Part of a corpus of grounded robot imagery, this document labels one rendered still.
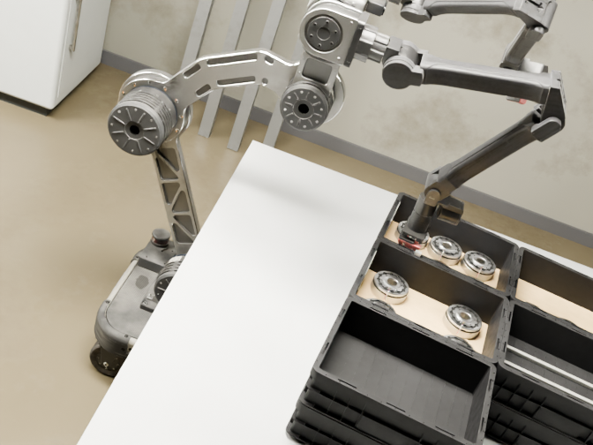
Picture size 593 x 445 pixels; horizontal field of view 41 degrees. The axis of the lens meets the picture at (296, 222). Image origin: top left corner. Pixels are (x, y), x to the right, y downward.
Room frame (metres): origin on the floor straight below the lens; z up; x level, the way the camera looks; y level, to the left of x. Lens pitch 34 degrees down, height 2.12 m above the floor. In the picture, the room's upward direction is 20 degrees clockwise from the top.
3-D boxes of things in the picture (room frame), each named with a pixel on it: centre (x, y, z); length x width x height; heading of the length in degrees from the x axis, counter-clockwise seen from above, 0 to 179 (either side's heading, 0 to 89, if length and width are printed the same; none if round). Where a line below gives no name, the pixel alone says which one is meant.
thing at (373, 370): (1.39, -0.36, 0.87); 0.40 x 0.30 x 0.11; 82
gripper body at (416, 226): (1.93, -0.33, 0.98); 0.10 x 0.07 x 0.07; 170
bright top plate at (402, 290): (1.77, -0.30, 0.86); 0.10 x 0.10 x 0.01
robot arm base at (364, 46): (1.84, -0.01, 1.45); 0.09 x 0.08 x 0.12; 179
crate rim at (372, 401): (1.39, -0.36, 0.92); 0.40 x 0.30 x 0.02; 82
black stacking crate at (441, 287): (1.69, -0.40, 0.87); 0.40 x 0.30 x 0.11; 82
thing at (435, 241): (2.06, -0.45, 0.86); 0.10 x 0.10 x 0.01
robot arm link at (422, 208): (1.93, -0.33, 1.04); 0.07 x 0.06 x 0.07; 89
